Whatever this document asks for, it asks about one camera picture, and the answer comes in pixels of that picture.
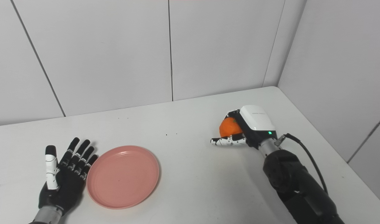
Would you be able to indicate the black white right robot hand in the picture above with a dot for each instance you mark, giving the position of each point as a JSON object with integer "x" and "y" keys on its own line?
{"x": 257, "y": 119}

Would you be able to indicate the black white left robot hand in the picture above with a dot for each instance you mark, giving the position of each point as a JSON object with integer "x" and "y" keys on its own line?
{"x": 67, "y": 186}

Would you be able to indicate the orange fruit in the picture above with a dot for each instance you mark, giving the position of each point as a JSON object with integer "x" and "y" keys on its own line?
{"x": 229, "y": 127}

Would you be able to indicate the pink round plate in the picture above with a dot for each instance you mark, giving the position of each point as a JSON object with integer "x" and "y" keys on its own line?
{"x": 123, "y": 177}

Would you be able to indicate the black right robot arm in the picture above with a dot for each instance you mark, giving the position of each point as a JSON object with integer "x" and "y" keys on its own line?
{"x": 295, "y": 183}

